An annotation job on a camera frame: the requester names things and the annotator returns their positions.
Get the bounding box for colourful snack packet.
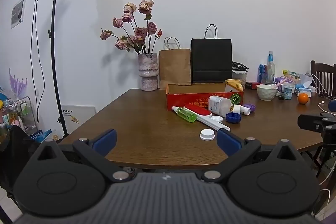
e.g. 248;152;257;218
283;70;301;83

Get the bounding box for blue drink can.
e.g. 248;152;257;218
257;64;268;83

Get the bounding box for white cable on table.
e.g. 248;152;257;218
318;100;330;113

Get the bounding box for black light stand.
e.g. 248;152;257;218
49;0;69;137

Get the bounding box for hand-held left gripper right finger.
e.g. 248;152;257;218
202;128;300;182

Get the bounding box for red and white lint brush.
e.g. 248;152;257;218
184;103;231;132

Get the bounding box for wall poster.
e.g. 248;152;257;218
11;0;27;29

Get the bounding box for white board with yellow print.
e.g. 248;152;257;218
61;105;96;135

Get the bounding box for black light cable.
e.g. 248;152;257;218
29;0;46;123

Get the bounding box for large white plastic bottle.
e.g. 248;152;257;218
209;96;231;117

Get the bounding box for blue toothed cap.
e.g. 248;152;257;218
226;112;241;124

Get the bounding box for white bowl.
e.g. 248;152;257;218
256;84;278;101

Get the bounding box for purple wall decal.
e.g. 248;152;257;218
9;68;28;99

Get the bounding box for small white spray bottle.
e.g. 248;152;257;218
232;105;251;116

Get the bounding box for black paper bag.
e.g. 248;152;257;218
191;24;233;83

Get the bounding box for blue and white tissue pack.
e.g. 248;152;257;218
294;84;313;97

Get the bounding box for pink mottled vase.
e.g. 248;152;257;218
138;53;159;91

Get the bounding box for black tripod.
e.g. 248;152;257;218
298;100;336;178

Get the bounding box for yellow mug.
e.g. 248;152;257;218
225;79;243;91

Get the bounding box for clear container with black lid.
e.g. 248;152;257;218
232;61;249;88

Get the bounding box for green spray bottle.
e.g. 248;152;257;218
171;106;197;123

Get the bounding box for white charging cable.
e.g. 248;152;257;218
304;72;336;98

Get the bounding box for clear plastic bottle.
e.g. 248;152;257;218
262;51;275;85

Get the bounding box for brown paper bag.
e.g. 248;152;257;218
159;37;192;90

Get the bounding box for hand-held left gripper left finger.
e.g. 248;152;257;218
37;129;132;182

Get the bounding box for orange cardboard box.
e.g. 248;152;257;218
166;82;244;111

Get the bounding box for dried pink roses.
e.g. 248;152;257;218
100;0;163;54

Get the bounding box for small yogurt cup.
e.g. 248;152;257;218
282;86;293;100

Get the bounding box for metal storage rack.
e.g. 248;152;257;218
2;96;38;136

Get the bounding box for red flat box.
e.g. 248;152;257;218
246;81;263;90

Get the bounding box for dark wooden chair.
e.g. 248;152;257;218
310;60;336;97

